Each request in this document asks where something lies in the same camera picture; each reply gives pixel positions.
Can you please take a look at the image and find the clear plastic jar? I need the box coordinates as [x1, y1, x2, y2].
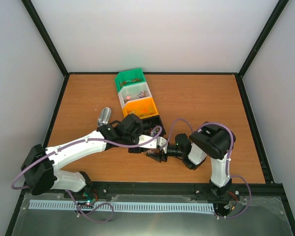
[146, 148, 162, 156]

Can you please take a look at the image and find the silver metal scoop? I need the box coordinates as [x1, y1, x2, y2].
[97, 107, 112, 127]

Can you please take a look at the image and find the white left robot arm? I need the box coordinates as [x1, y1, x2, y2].
[21, 114, 151, 198]

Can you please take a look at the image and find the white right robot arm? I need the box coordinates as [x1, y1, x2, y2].
[146, 122, 236, 199]

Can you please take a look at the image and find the black candy bin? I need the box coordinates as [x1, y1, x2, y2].
[127, 115, 167, 154]

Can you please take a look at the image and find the yellow candy bin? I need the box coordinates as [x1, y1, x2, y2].
[122, 97, 159, 119]

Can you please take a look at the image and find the white candy bin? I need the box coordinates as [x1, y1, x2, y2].
[118, 82, 152, 109]

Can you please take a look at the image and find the green candy bin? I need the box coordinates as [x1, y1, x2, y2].
[115, 68, 146, 92]

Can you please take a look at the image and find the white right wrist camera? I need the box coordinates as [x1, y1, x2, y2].
[157, 137, 168, 149]

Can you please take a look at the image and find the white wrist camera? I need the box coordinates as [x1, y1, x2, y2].
[157, 137, 168, 149]
[138, 135, 158, 149]

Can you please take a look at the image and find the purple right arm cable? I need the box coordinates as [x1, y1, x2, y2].
[162, 118, 253, 220]

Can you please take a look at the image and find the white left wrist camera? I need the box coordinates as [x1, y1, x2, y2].
[138, 135, 158, 149]

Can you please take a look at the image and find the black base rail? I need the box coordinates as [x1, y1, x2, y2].
[93, 181, 287, 203]

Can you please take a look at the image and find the black enclosure frame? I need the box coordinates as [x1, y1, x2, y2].
[5, 0, 295, 236]

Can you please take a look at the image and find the light blue cable duct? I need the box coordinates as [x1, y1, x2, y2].
[28, 200, 214, 214]

